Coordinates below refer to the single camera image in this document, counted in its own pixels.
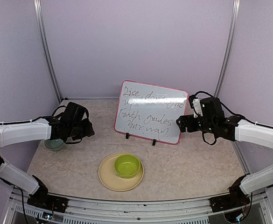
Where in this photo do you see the clear glass bowl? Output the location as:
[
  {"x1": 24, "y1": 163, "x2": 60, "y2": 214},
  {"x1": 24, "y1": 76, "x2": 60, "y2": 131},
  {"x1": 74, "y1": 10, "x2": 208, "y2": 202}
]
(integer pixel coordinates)
[{"x1": 44, "y1": 139, "x2": 64, "y2": 152}]

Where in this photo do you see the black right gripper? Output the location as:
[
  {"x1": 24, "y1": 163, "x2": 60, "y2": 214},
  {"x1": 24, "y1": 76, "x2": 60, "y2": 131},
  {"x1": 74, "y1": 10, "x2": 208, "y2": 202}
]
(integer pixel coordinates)
[{"x1": 176, "y1": 113, "x2": 216, "y2": 133}]

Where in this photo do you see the aluminium corner post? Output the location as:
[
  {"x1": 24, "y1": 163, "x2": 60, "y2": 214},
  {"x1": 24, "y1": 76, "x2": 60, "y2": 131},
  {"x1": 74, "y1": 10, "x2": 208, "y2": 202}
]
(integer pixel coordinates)
[
  {"x1": 214, "y1": 0, "x2": 240, "y2": 97},
  {"x1": 34, "y1": 0, "x2": 63, "y2": 103}
]

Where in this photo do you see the pink framed whiteboard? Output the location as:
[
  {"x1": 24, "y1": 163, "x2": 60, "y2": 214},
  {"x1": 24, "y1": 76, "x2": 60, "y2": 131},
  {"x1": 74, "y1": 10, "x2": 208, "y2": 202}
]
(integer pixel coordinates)
[{"x1": 114, "y1": 80, "x2": 189, "y2": 145}]

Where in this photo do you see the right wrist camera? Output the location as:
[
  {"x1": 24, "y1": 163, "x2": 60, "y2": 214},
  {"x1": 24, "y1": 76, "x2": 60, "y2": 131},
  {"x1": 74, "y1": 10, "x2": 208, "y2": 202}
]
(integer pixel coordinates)
[{"x1": 189, "y1": 95, "x2": 203, "y2": 118}]

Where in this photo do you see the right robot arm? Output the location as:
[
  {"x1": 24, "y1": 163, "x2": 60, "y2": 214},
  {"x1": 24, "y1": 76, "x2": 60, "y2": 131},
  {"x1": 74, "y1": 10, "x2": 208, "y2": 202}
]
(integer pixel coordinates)
[{"x1": 176, "y1": 95, "x2": 273, "y2": 207}]

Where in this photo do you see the green plastic bowl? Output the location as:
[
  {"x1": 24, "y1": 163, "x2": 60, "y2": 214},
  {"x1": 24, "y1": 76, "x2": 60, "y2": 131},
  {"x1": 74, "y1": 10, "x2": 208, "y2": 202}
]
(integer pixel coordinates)
[{"x1": 114, "y1": 154, "x2": 140, "y2": 178}]

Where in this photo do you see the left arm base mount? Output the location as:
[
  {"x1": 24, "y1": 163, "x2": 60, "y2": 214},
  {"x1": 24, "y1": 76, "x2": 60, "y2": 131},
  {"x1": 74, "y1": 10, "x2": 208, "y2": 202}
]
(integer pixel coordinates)
[{"x1": 27, "y1": 194, "x2": 69, "y2": 213}]

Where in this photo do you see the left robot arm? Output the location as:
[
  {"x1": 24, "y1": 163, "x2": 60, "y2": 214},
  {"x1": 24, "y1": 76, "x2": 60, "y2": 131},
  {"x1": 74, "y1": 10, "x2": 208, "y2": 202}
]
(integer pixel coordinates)
[{"x1": 0, "y1": 102, "x2": 95, "y2": 208}]

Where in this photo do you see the wire whiteboard stand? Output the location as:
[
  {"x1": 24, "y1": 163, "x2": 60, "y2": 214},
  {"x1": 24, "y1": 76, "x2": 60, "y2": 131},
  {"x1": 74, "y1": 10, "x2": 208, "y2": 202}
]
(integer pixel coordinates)
[{"x1": 125, "y1": 133, "x2": 157, "y2": 146}]

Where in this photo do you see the right aluminium corner post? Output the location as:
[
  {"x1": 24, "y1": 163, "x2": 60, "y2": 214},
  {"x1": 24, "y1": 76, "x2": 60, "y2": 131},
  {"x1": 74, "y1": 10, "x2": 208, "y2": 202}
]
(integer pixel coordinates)
[{"x1": 214, "y1": 0, "x2": 240, "y2": 97}]

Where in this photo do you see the left aluminium corner post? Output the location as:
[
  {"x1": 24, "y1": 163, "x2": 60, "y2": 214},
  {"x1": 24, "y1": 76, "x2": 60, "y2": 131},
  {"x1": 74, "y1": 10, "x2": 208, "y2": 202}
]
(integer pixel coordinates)
[{"x1": 34, "y1": 0, "x2": 63, "y2": 103}]

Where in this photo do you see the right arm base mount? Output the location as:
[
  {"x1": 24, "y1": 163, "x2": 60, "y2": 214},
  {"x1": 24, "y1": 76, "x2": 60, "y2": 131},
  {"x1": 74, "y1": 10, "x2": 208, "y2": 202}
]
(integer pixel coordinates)
[{"x1": 210, "y1": 194, "x2": 250, "y2": 212}]

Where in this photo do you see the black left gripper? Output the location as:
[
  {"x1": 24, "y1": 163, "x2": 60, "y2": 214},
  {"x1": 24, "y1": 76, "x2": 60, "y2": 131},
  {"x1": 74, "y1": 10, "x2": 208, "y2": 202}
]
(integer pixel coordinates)
[{"x1": 68, "y1": 118, "x2": 93, "y2": 140}]

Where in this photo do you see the aluminium front rail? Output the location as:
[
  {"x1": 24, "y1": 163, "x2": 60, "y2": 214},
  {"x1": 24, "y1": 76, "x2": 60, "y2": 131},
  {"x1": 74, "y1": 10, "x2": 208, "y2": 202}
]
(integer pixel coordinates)
[{"x1": 0, "y1": 189, "x2": 273, "y2": 224}]

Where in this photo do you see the beige round plate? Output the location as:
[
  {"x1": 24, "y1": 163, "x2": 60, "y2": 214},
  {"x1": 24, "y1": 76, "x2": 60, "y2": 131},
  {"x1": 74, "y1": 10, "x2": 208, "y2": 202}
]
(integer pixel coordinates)
[{"x1": 98, "y1": 153, "x2": 144, "y2": 192}]

